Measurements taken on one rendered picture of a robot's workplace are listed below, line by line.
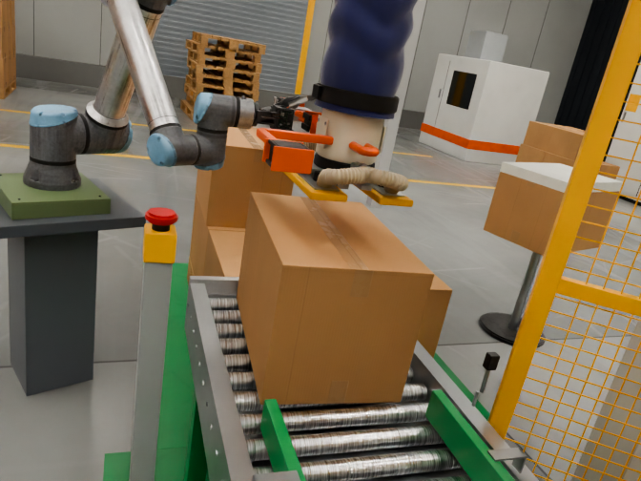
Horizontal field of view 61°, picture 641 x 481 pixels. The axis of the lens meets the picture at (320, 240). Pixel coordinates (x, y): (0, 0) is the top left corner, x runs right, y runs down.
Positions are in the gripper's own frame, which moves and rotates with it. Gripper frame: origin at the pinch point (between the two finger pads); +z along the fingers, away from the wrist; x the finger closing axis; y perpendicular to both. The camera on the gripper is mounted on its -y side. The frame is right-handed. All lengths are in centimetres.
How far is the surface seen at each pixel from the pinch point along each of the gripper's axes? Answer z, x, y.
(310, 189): -12.2, -11.0, 41.9
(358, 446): 2, -68, 70
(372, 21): -1.8, 30.1, 36.4
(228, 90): 104, -68, -720
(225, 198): -9, -52, -81
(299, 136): -14.3, 0.1, 32.8
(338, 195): -5.6, -11.3, 44.3
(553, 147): 561, -60, -489
